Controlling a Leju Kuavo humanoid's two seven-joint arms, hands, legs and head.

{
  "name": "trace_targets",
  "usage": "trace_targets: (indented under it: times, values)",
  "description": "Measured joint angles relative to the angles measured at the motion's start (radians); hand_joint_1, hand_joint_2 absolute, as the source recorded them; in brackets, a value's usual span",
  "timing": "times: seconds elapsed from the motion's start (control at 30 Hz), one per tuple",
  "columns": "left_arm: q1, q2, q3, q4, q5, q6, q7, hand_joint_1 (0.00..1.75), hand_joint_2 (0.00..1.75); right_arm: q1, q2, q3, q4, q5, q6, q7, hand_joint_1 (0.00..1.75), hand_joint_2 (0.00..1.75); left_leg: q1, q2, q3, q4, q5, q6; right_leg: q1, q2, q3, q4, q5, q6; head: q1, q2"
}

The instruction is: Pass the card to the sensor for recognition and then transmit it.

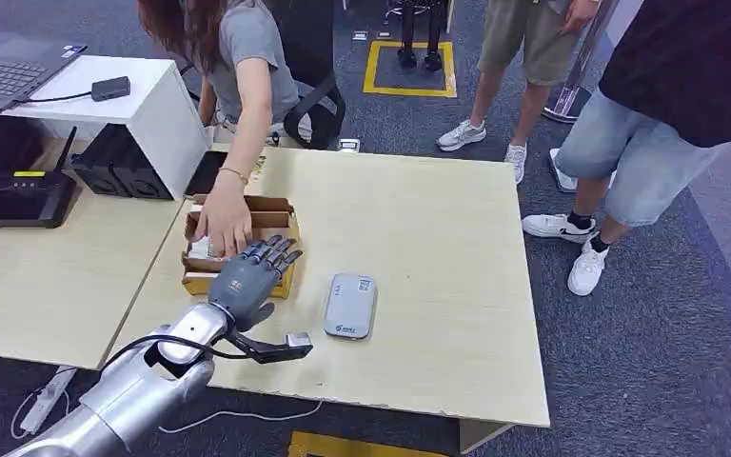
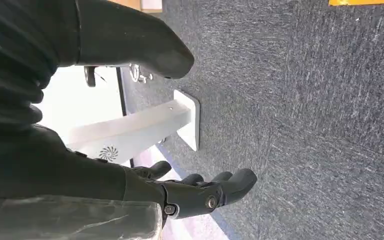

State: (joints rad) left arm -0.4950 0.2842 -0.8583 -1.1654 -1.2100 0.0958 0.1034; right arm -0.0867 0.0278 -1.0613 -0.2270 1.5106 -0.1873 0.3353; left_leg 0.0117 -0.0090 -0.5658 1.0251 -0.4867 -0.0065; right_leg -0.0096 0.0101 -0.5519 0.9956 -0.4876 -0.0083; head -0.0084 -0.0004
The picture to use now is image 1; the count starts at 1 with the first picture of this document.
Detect person's right hand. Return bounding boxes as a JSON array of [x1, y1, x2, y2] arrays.
[[193, 181, 255, 261]]

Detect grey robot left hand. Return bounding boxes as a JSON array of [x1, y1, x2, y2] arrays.
[[207, 234, 305, 334]]

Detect wooden card box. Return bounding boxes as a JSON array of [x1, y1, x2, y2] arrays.
[[180, 193, 303, 301]]

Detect white card stack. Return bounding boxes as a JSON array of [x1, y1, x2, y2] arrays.
[[188, 235, 223, 261]]

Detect black speaker box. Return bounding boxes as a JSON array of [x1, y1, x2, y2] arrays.
[[69, 123, 176, 203]]

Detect white desk riser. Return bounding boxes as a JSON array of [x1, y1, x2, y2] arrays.
[[0, 54, 212, 201]]

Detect black office chair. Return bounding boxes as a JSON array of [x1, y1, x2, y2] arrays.
[[270, 0, 347, 152]]

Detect black power adapter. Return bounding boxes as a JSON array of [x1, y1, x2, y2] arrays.
[[90, 75, 132, 104]]

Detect seated person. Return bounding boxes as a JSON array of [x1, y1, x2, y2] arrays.
[[136, 0, 304, 261]]

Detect yellow floor tape strip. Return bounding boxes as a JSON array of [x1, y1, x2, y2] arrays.
[[287, 431, 450, 457]]

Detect black router with antenna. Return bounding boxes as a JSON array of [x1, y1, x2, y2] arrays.
[[0, 126, 82, 230]]

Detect yellow floor tape square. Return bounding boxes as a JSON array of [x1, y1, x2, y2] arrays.
[[362, 40, 459, 100]]

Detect white power strip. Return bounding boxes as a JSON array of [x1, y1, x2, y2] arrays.
[[19, 365, 79, 437]]

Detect black robot legs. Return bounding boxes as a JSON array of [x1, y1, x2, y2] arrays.
[[394, 0, 445, 72]]

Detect grey laptop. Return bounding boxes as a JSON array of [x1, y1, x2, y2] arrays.
[[0, 26, 89, 115]]

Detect grey kiosk stand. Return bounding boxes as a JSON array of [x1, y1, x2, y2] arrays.
[[548, 147, 617, 194]]

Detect standing person in shorts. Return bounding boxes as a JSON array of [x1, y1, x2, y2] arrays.
[[435, 0, 603, 186]]

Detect chrome pole with base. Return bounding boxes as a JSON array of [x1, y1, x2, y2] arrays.
[[541, 0, 621, 125]]

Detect person in denim shorts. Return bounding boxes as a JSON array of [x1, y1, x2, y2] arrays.
[[521, 0, 731, 298]]

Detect thin wrist bracelet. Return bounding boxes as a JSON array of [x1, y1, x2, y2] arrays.
[[218, 166, 250, 188]]

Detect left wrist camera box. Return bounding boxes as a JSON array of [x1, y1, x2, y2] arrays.
[[225, 328, 314, 367]]

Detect white floor cable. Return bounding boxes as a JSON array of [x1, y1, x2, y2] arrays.
[[10, 387, 324, 441]]

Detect black adapter cable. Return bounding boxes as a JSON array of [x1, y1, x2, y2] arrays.
[[10, 91, 93, 108]]

